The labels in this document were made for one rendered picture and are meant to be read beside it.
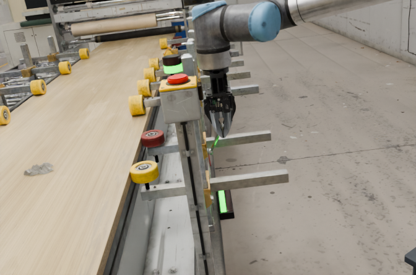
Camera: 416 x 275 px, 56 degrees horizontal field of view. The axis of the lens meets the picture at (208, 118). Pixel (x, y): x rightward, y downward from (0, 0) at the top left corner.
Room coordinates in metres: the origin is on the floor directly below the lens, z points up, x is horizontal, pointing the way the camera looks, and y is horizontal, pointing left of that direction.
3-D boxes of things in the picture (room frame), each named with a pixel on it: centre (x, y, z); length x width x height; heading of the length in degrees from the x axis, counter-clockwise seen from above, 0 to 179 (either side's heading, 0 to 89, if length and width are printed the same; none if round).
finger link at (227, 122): (1.04, -0.05, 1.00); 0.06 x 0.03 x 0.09; 179
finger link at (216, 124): (1.04, -0.02, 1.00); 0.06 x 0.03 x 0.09; 179
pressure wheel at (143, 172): (1.03, 0.20, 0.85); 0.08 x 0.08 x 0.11
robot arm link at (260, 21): (0.99, -0.14, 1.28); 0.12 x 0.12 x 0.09; 57
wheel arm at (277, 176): (1.03, 0.01, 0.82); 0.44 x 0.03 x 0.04; 89
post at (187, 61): (1.24, 0.04, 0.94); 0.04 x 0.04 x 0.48; 89
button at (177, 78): (0.73, 0.05, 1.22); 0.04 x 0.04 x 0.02
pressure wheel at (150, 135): (1.28, 0.20, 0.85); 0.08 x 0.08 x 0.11
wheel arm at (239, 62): (2.03, 0.03, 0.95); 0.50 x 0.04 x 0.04; 89
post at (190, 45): (1.74, 0.04, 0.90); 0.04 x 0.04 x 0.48; 89
